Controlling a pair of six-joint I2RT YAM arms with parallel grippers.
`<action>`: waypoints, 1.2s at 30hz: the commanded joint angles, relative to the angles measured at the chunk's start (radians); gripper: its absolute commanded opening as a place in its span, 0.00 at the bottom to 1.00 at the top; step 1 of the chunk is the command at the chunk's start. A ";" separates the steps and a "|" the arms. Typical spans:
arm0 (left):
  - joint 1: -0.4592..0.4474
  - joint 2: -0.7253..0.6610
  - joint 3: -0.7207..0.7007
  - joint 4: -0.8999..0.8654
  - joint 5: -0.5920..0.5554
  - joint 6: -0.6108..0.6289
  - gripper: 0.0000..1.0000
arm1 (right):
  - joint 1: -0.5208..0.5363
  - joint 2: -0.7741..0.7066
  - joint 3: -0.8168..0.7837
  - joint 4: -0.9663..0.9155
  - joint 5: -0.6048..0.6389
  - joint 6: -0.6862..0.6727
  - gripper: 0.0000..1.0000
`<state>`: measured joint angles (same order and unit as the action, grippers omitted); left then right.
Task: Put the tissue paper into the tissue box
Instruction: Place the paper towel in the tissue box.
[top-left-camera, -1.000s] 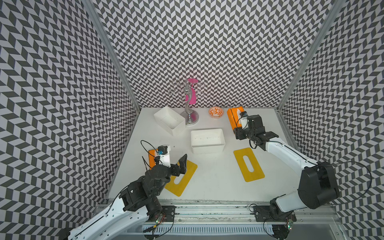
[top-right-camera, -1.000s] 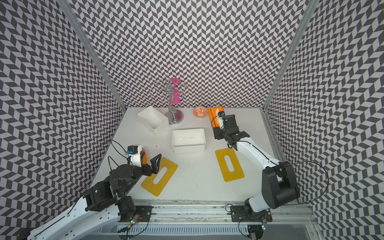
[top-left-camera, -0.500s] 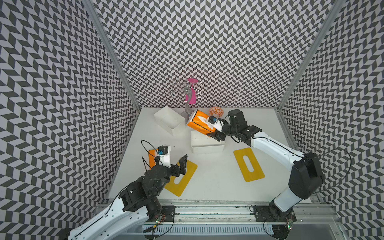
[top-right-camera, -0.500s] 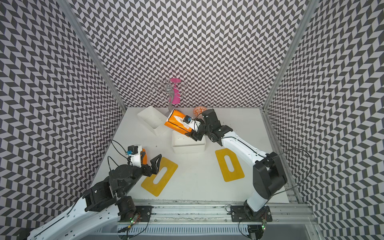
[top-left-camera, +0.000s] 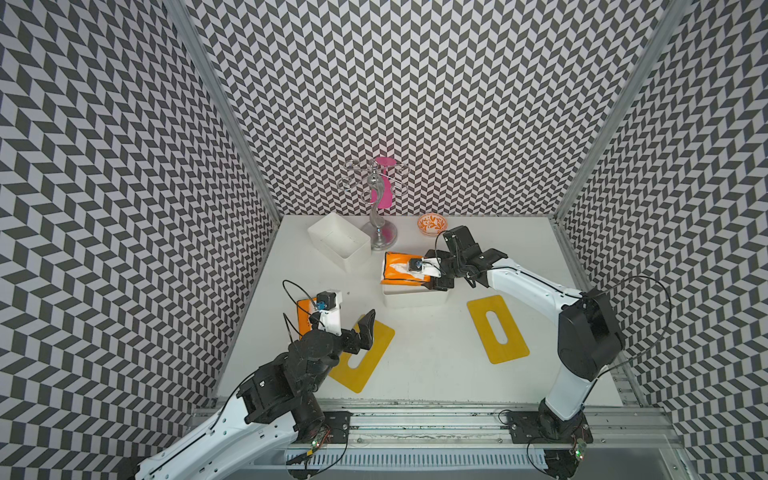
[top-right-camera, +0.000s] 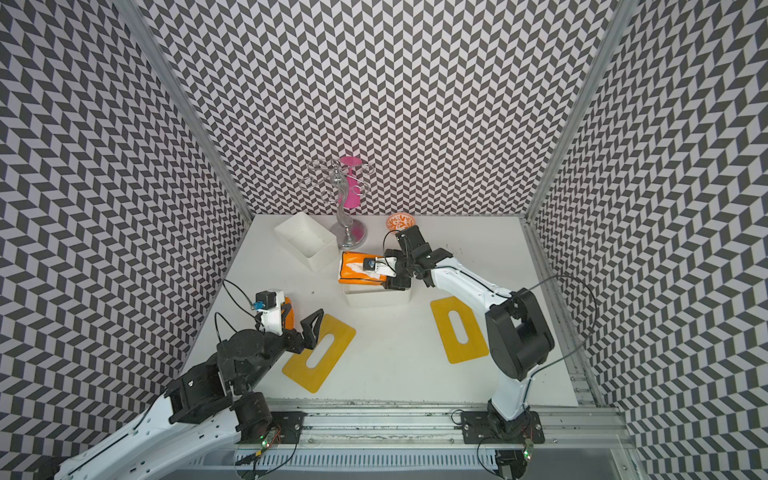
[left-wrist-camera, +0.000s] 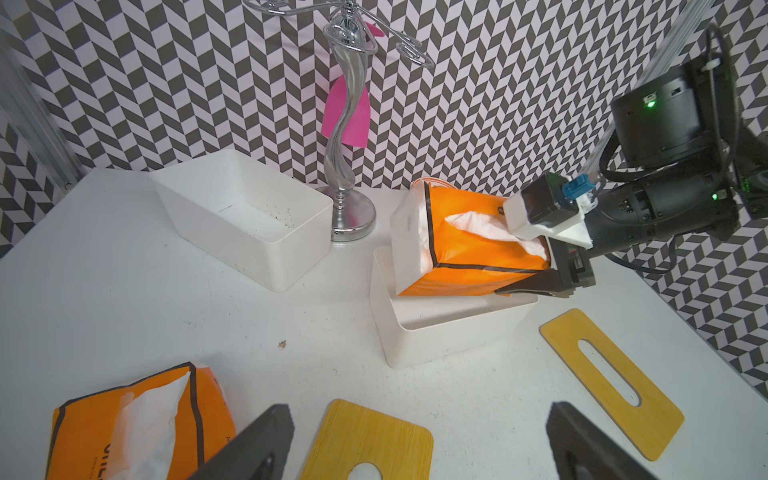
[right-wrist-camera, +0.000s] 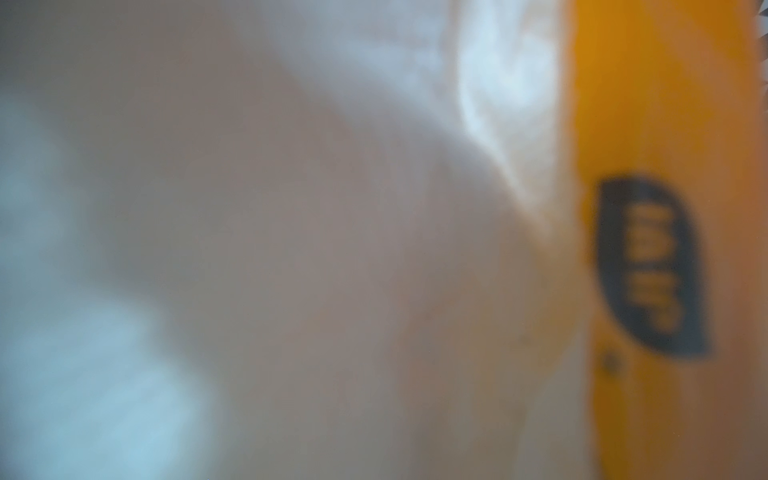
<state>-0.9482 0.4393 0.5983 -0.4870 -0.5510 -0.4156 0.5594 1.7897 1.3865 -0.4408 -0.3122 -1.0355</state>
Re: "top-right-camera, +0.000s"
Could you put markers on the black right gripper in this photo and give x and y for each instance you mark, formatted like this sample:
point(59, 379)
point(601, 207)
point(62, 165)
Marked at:
point(397, 282)

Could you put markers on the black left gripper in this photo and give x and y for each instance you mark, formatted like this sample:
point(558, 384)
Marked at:
point(296, 345)

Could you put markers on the yellow wooden lid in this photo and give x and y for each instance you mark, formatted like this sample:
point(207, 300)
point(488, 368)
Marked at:
point(311, 370)
point(459, 330)

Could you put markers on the white plastic box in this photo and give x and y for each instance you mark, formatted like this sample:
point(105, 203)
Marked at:
point(308, 241)
point(374, 296)

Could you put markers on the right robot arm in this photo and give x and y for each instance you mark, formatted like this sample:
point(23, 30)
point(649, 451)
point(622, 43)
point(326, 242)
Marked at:
point(518, 336)

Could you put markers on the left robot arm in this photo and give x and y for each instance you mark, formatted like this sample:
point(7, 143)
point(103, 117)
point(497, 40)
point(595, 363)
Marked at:
point(214, 405)

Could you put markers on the orange patterned ceramic bowl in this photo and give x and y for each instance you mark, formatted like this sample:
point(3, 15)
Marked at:
point(399, 221)

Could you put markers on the chrome jewelry stand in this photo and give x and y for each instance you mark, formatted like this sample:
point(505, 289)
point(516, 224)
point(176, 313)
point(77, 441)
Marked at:
point(343, 176)

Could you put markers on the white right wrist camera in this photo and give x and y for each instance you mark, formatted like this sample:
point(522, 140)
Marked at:
point(379, 266)

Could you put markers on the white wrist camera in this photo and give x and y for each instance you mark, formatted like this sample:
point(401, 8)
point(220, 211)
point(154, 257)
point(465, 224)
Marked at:
point(379, 266)
point(268, 306)

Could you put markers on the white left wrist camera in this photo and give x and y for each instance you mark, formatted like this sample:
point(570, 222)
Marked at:
point(268, 306)

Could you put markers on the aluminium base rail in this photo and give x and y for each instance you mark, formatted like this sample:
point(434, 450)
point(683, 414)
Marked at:
point(366, 438)

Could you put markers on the aluminium corner post right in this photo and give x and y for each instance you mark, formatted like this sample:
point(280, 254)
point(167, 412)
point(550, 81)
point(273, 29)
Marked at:
point(606, 49)

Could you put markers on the aluminium corner post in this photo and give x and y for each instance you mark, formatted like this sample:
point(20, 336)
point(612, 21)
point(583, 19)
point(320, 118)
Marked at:
point(134, 20)
point(606, 49)

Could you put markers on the aluminium corner post left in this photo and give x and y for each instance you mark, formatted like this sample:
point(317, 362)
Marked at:
point(134, 20)

